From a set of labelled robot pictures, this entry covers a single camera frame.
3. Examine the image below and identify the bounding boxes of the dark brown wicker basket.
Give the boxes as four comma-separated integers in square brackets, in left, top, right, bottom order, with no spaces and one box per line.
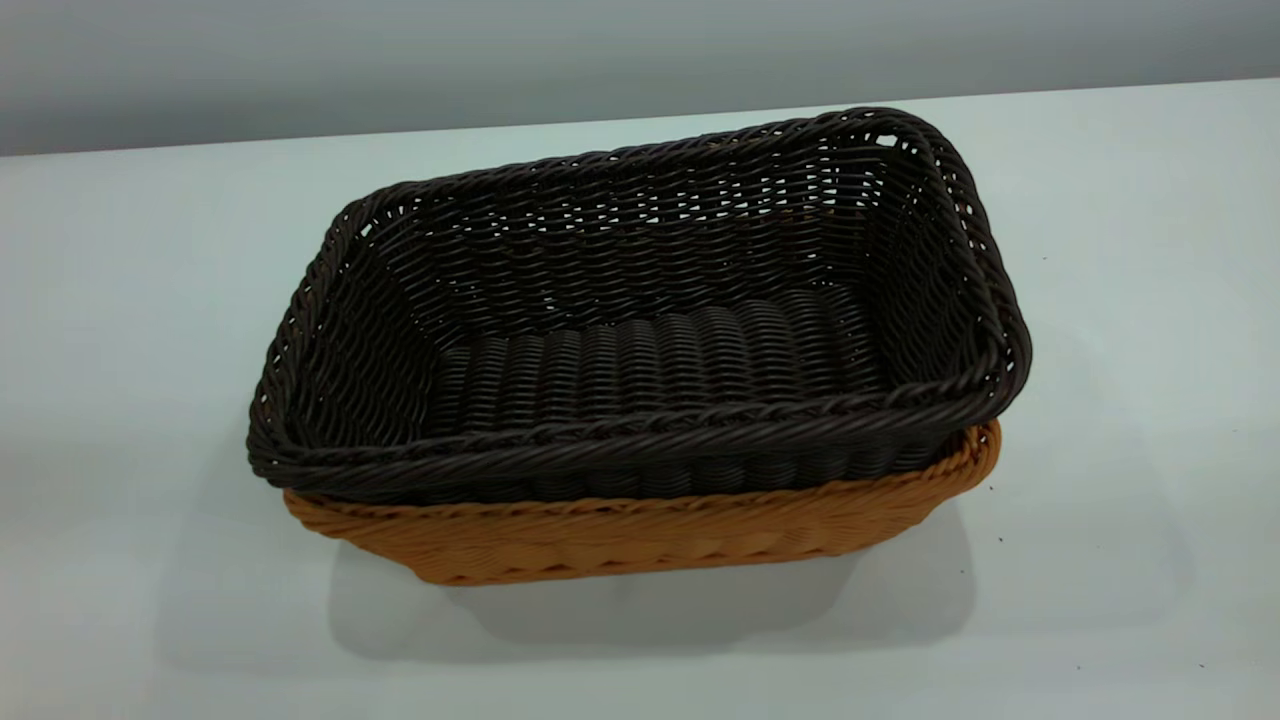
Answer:
[247,107,1033,506]

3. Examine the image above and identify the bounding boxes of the light brown wicker basket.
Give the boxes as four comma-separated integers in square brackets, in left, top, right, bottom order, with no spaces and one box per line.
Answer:
[283,420,1002,586]

